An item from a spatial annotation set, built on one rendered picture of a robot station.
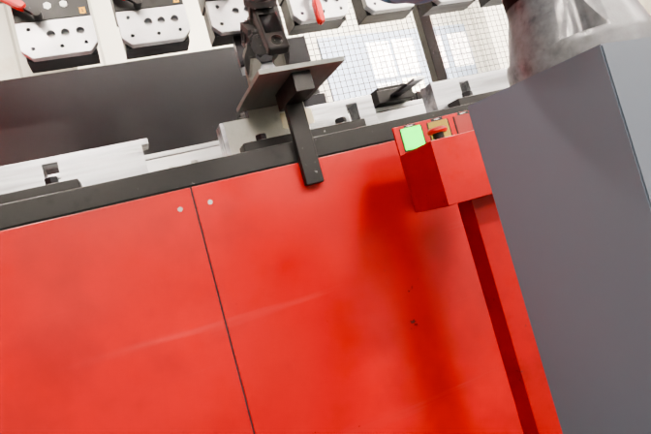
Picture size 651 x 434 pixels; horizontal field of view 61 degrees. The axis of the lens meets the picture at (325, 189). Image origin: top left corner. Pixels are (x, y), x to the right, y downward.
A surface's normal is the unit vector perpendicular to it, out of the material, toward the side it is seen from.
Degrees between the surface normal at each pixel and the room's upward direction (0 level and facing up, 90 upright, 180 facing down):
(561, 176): 90
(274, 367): 90
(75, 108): 90
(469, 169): 90
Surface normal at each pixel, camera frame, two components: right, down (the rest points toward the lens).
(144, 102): 0.31, -0.15
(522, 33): -0.95, -0.07
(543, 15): -0.73, -0.15
